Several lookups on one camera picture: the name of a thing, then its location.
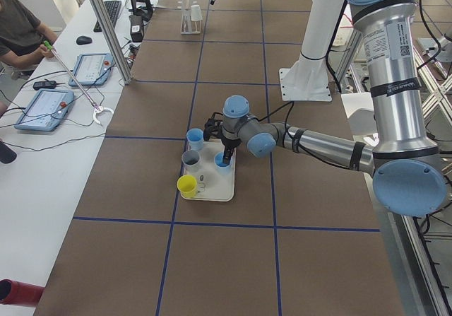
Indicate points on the blue plastic cup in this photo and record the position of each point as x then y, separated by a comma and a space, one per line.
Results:
221, 167
195, 139

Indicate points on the white plastic cup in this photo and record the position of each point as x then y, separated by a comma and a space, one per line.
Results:
196, 13

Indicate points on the grey plastic cup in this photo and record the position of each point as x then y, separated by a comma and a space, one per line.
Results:
191, 160

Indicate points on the yellow plastic cup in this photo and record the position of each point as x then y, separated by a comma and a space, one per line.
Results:
187, 186

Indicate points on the cream plastic tray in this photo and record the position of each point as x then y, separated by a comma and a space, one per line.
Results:
211, 185

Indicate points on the black power box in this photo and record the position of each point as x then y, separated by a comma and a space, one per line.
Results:
136, 28

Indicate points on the black keyboard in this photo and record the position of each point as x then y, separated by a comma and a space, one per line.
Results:
113, 8

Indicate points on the white chair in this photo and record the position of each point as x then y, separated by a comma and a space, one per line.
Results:
360, 113

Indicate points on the black computer mouse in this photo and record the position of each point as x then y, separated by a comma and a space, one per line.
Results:
83, 40

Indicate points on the far blue teach pendant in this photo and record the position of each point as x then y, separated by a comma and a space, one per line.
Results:
93, 69

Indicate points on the blue teach pendant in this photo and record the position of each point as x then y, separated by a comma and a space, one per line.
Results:
46, 110
93, 69

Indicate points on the near blue teach pendant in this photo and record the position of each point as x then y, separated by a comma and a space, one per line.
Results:
46, 110

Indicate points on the black handheld remote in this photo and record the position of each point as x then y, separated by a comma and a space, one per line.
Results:
44, 85

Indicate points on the seated person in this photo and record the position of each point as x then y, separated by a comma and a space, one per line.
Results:
23, 36

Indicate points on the red cylinder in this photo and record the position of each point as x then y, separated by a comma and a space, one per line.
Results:
19, 293

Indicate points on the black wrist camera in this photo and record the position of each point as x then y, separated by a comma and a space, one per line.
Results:
212, 128

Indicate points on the white wire cup rack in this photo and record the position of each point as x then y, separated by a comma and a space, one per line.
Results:
187, 26

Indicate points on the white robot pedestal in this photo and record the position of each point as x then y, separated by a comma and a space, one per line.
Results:
307, 79

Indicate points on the aluminium frame post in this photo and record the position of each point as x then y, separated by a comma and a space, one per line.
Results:
112, 41

